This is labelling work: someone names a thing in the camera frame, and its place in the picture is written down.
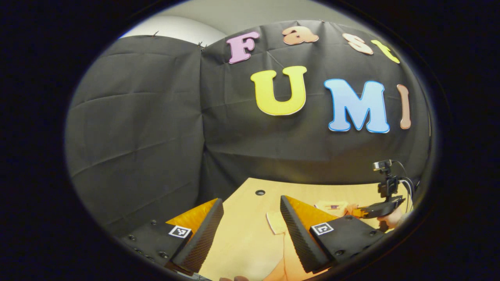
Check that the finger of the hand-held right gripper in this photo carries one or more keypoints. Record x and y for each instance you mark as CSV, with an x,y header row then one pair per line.
x,y
381,208

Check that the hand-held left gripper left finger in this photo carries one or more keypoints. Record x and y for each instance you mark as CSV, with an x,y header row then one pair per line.
x,y
203,240

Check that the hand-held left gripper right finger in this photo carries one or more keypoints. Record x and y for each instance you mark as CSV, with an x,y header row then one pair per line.
x,y
299,242

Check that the orange T-shirt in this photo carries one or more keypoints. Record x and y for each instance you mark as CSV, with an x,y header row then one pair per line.
x,y
289,261

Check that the black backdrop cloth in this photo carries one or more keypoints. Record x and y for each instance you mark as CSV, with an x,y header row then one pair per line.
x,y
156,117

